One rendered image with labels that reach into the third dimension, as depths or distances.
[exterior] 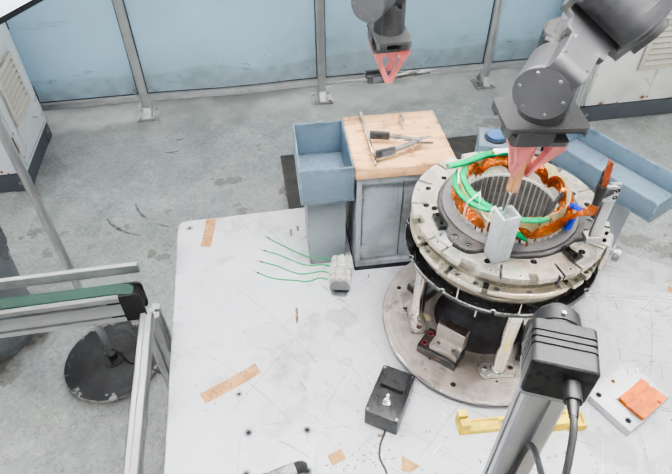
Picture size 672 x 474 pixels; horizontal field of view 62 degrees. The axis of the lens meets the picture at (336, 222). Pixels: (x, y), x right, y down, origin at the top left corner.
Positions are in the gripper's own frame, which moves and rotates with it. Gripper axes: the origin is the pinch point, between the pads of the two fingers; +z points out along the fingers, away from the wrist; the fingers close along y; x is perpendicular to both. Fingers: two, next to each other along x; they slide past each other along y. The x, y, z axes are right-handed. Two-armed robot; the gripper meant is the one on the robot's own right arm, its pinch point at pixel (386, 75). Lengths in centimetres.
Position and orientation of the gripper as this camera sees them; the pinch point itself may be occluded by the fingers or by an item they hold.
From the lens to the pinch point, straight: 111.5
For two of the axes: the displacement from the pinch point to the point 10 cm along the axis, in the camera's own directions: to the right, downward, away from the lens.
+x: 9.9, -1.1, 0.9
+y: 1.4, 6.8, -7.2
